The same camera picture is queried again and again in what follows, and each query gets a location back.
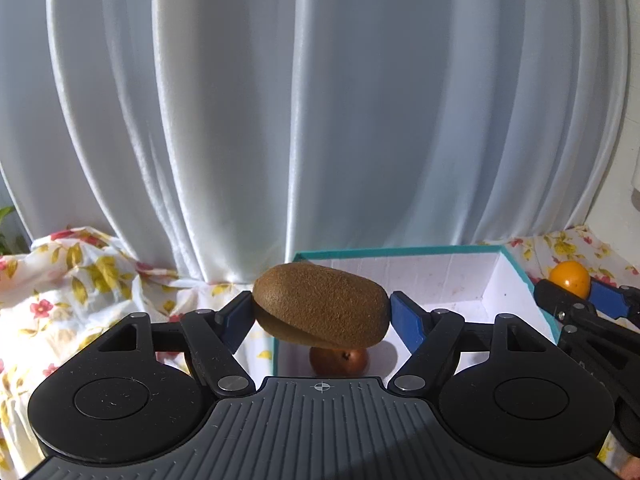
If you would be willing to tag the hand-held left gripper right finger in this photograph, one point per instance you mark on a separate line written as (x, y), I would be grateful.
(407, 320)

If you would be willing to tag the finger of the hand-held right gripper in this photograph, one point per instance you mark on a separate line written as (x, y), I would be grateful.
(557, 297)
(612, 300)

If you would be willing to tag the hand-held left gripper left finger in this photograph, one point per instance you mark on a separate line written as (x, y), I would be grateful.
(235, 320)

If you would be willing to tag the small round orange kumquat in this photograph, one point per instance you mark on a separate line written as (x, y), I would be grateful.
(570, 276)

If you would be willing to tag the teal cardboard box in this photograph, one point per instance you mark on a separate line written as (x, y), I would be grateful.
(470, 280)

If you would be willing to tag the small red apple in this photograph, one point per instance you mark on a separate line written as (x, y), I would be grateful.
(340, 360)

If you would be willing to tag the brown kiwi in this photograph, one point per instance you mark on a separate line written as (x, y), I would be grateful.
(322, 305)

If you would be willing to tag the floral white tablecloth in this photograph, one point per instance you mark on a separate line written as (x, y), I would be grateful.
(75, 280)

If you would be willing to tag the white curtain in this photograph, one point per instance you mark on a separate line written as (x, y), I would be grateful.
(320, 110)

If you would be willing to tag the green plant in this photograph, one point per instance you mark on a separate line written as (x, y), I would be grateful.
(7, 230)

